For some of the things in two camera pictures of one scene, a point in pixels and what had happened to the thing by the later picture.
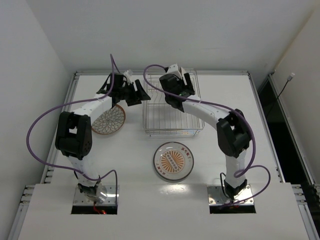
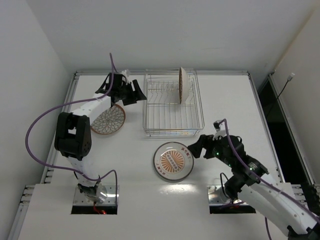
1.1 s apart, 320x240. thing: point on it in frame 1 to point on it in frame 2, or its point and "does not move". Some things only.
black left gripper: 135,91 does not move
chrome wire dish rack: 160,119 does not move
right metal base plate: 215,196 does not move
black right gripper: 187,81 to 204,145
